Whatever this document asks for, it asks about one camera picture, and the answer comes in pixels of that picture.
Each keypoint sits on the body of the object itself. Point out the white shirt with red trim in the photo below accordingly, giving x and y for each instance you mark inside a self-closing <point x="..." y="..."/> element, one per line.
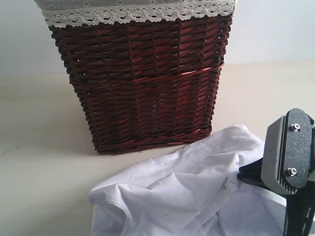
<point x="192" y="192"/>

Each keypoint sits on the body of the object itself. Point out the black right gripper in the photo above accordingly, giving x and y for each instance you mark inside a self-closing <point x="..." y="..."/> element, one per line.
<point x="299" y="192"/>

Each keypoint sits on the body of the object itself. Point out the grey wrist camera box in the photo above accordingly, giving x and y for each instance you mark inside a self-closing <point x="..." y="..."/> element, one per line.
<point x="286" y="162"/>

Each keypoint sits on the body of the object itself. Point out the dark brown wicker basket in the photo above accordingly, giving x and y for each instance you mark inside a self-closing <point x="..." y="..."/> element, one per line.
<point x="146" y="85"/>

